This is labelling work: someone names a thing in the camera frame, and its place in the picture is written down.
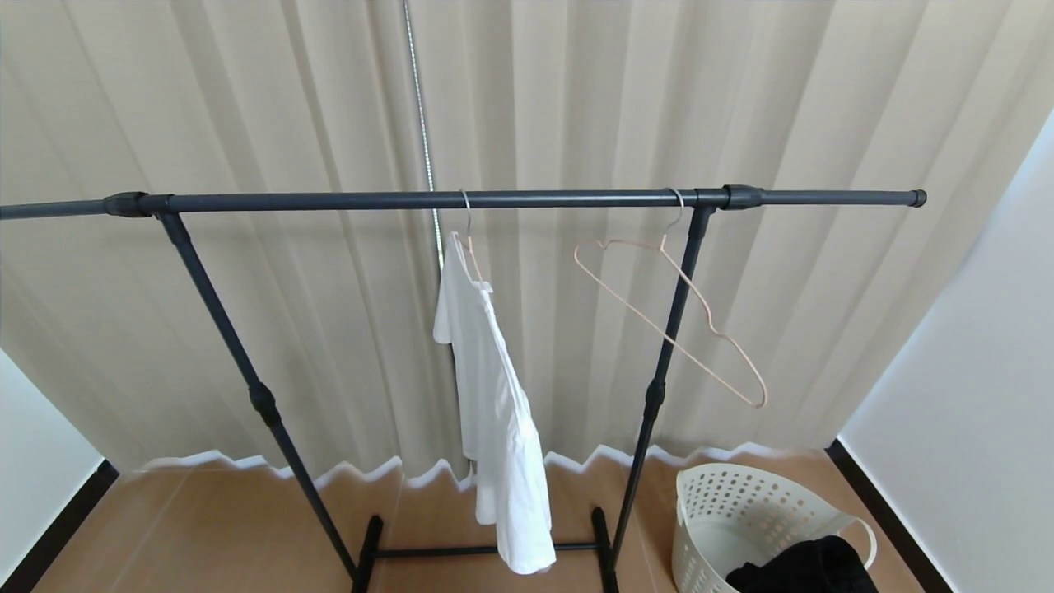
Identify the black garment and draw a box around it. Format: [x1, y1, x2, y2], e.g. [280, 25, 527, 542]
[725, 535, 880, 593]

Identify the pink clothes hanger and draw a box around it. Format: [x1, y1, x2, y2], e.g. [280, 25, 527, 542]
[451, 189, 488, 285]
[574, 188, 768, 409]

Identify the white laundry basket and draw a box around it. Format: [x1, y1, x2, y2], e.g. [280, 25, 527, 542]
[671, 463, 878, 593]

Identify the beige curtain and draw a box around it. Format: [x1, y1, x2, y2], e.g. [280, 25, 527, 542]
[0, 0, 1054, 479]

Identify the white printed t-shirt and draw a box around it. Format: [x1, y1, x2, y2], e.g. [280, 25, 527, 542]
[433, 233, 557, 576]

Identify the black clothes rack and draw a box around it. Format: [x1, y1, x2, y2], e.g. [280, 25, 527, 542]
[0, 185, 927, 593]

